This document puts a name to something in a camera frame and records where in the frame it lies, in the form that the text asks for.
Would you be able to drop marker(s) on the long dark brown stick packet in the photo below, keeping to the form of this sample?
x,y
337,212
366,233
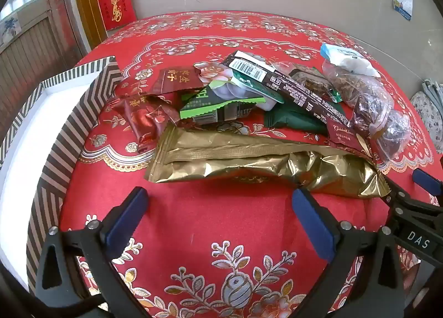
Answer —
x,y
301,96

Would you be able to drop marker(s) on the green and white snack packet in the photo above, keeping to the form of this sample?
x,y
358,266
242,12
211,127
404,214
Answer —
x,y
200,103

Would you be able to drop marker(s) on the white and blue snack packet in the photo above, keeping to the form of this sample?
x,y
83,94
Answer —
x,y
346,58

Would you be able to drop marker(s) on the red floral tablecloth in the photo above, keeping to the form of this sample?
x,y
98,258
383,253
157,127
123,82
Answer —
x,y
214,224

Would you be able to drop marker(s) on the brown metal door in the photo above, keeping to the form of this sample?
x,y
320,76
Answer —
x,y
31,51

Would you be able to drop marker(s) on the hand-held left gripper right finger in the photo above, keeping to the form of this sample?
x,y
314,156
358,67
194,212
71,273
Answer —
x,y
311,224

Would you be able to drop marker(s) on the dark green snack packet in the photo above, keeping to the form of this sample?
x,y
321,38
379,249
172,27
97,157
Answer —
x,y
294,120

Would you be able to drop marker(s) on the dark red stick packet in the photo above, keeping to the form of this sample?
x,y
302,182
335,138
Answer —
x,y
342,134

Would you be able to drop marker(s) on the striped cardboard box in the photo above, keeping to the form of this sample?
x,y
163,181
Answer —
x,y
20,152

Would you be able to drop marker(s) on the clear green-edged snack packet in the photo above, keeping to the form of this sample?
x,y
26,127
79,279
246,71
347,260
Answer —
x,y
311,82

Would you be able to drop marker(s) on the blue and white door sticker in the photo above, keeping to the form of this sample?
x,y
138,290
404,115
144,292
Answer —
x,y
8,27

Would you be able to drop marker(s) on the clear zip bag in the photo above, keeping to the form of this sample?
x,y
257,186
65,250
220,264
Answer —
x,y
373,107

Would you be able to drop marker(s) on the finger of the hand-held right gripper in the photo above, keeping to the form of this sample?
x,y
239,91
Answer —
x,y
405,202
427,181

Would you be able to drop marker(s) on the yellow wooden door frame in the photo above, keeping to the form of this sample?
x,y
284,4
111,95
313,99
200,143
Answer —
x,y
86,10

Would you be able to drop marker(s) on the gold foil snack packet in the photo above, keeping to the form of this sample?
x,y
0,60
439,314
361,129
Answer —
x,y
242,155

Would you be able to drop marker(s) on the floral chair cushion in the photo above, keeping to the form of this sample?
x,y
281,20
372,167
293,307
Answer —
x,y
429,112

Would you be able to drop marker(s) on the dark red snack packet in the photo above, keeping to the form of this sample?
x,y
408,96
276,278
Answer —
x,y
145,120
173,81

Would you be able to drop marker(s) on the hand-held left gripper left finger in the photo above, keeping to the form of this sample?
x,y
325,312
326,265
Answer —
x,y
128,216

